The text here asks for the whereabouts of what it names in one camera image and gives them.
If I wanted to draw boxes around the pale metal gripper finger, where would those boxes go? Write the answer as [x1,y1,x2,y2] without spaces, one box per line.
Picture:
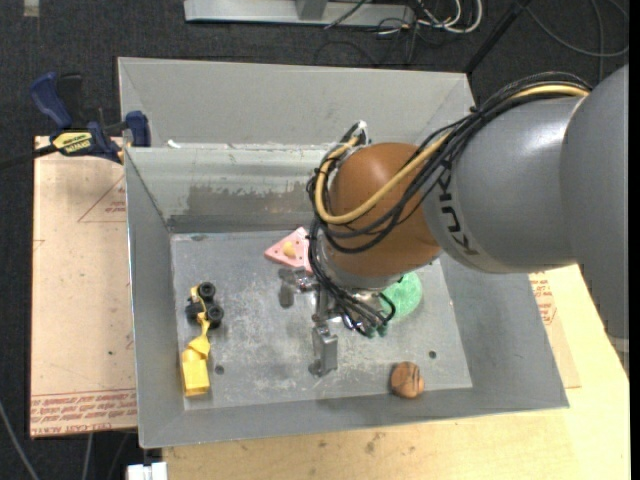
[277,268,315,310]
[308,322,341,379]

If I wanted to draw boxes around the pink triangular toy wedge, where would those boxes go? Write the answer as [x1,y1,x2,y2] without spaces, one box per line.
[263,225,315,276]

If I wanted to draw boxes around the green ball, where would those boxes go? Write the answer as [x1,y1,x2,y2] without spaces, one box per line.
[378,269,424,327]

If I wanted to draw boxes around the grey metal bin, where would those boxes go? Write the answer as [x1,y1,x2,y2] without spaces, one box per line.
[117,56,572,451]

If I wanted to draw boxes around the brown ball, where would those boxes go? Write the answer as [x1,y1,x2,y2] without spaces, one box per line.
[389,360,426,399]

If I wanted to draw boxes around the yellow and black toy digger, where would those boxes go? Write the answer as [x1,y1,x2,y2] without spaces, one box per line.
[180,280,226,398]

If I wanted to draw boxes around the brown cardboard board, red print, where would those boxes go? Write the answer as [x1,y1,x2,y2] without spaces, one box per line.
[29,135,583,440]

